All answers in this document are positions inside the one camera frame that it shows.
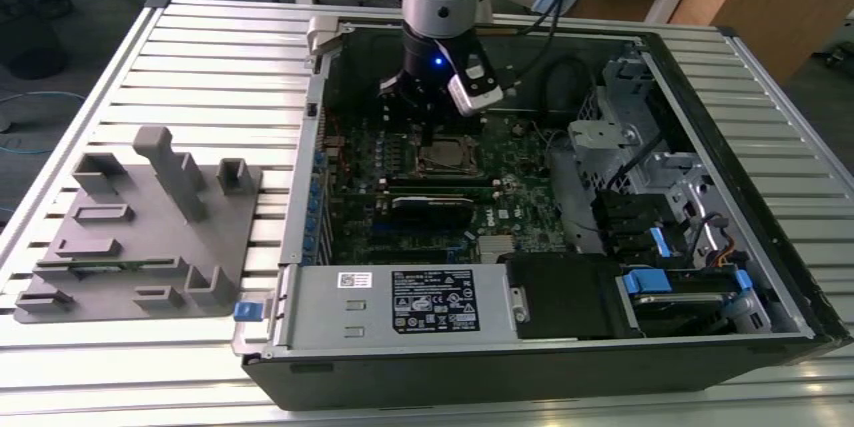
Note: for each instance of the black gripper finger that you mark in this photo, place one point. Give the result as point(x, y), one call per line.
point(430, 134)

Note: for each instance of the silver CPU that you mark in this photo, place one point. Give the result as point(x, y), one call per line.
point(448, 156)

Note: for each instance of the CPU socket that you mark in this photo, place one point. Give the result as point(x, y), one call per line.
point(419, 173)

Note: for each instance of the black graphics card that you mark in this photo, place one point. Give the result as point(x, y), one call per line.
point(434, 214)

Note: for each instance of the green motherboard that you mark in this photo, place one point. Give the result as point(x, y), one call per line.
point(527, 197)

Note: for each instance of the silver chipset heatsink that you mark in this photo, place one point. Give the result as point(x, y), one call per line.
point(496, 244)

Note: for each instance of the silver metal drive cage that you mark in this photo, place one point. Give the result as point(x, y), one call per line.
point(600, 134)

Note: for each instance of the silver power supply unit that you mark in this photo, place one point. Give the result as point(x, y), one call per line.
point(320, 307)

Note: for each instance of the black fan shroud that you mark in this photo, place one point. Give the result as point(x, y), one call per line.
point(567, 297)

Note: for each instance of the blue plastic pull tab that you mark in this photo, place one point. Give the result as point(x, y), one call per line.
point(660, 244)

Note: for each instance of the hard disk in blue carrier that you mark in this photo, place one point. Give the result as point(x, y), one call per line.
point(646, 282)

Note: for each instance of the blue case latch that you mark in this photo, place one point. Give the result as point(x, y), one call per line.
point(248, 312)

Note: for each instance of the black PC case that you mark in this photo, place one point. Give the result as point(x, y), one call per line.
point(467, 377)

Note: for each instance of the grey parts rack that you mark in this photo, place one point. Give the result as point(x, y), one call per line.
point(133, 247)

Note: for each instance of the green RAM stick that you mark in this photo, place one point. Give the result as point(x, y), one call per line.
point(100, 267)

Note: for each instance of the office chair wheel base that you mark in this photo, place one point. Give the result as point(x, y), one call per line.
point(839, 56)

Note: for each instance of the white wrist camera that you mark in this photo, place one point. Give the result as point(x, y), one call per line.
point(474, 99)

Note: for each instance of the black plastic drive bracket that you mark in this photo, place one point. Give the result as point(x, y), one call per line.
point(620, 217)

